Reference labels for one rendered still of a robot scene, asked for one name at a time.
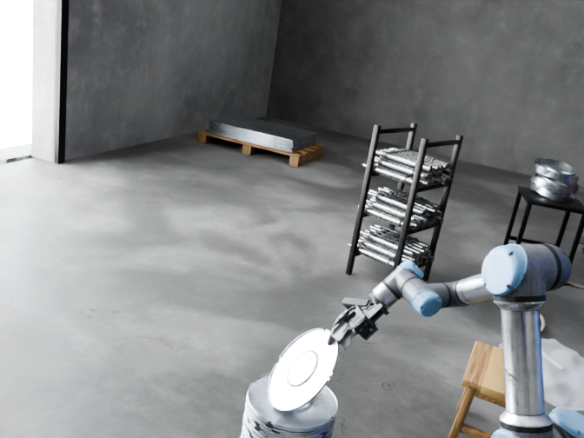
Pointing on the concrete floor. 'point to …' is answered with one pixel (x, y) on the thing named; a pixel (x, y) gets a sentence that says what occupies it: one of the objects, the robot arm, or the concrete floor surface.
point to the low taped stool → (481, 386)
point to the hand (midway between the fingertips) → (330, 341)
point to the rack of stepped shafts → (402, 202)
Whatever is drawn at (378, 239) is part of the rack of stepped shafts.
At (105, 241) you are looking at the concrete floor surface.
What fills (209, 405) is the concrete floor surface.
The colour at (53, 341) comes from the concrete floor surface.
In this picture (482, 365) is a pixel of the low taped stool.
